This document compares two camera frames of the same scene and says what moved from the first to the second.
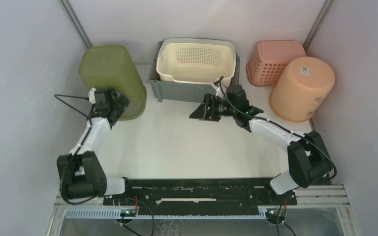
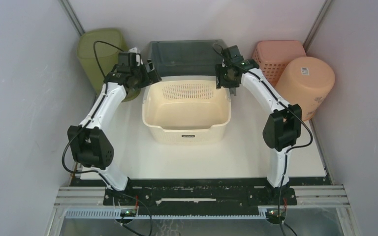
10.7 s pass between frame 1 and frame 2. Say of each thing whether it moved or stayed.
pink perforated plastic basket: stayed
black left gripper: moved
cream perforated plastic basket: moved
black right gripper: moved
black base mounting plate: stayed
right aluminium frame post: stayed
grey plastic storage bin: moved
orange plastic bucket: stayed
